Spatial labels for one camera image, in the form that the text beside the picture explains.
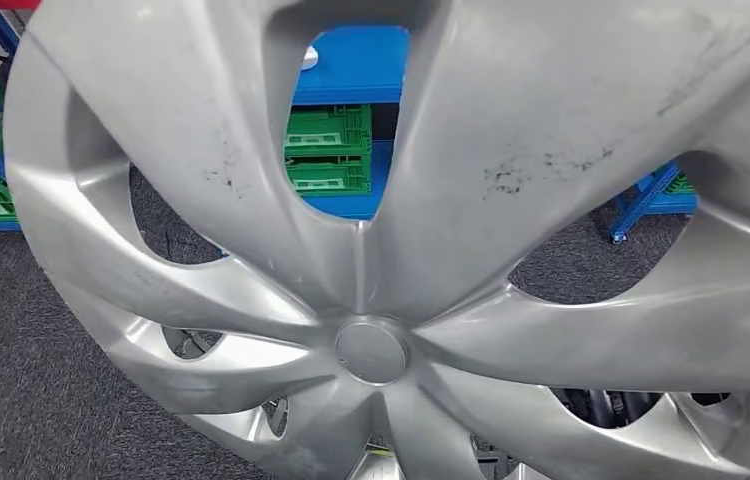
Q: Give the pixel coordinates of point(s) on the silver plastic wheel hubcap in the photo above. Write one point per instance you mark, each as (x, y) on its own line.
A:
(481, 99)

